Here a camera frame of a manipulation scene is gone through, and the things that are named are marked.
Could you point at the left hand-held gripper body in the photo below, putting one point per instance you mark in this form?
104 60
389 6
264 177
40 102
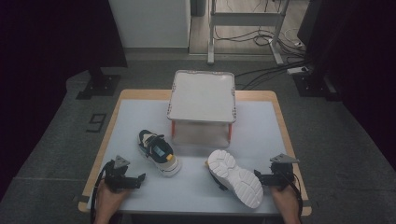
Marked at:
115 179

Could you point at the navy beige sneaker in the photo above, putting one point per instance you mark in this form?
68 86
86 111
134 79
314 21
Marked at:
236 177
158 152

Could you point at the person's left hand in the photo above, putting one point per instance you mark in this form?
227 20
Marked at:
109 200

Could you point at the white power strip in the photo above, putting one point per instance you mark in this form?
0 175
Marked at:
298 70

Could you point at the dark grey bin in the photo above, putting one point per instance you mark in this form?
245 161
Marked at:
198 6

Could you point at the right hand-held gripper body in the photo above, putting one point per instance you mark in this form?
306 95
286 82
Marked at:
281 174

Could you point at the person's right hand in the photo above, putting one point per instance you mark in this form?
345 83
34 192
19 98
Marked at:
288 202

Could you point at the wooden table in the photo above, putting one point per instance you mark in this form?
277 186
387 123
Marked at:
146 94

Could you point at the dark curtain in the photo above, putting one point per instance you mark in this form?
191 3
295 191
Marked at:
46 46
358 46

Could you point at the white metal desk frame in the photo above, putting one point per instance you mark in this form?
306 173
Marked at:
246 19

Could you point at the black stand base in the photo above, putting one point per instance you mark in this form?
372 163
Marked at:
314 85
101 85

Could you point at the white cabinet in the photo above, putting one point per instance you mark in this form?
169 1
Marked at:
152 21

